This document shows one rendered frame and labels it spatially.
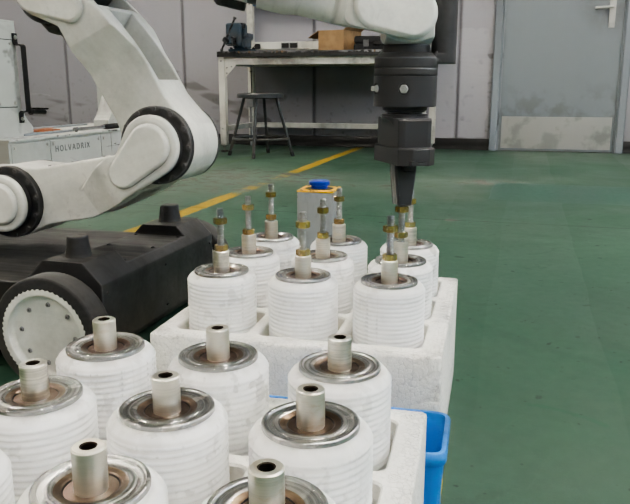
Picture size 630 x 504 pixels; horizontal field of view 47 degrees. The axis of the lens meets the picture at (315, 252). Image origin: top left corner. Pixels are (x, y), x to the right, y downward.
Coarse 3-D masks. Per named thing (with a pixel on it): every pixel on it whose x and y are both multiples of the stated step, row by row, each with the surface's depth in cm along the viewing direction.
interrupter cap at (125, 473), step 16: (64, 464) 49; (112, 464) 49; (128, 464) 49; (144, 464) 49; (48, 480) 47; (64, 480) 47; (112, 480) 47; (128, 480) 47; (144, 480) 47; (32, 496) 45; (48, 496) 45; (64, 496) 46; (96, 496) 46; (112, 496) 45; (128, 496) 45; (144, 496) 46
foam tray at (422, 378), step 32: (448, 288) 118; (352, 320) 102; (448, 320) 104; (160, 352) 97; (288, 352) 93; (384, 352) 90; (416, 352) 90; (448, 352) 105; (416, 384) 90; (448, 384) 111
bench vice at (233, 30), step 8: (232, 24) 521; (240, 24) 534; (232, 32) 535; (240, 32) 535; (224, 40) 525; (232, 40) 529; (240, 40) 536; (248, 40) 550; (232, 48) 549; (240, 48) 547; (248, 48) 553
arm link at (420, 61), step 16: (448, 0) 97; (448, 16) 97; (432, 32) 96; (448, 32) 98; (384, 48) 99; (400, 48) 97; (416, 48) 97; (432, 48) 100; (448, 48) 98; (384, 64) 98; (400, 64) 96; (416, 64) 96; (432, 64) 97
